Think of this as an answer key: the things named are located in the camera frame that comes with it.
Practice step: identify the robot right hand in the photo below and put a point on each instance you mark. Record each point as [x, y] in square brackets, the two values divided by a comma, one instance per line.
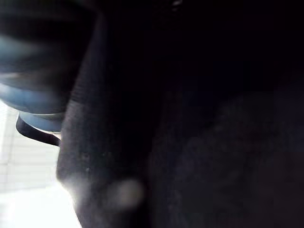
[166, 118]

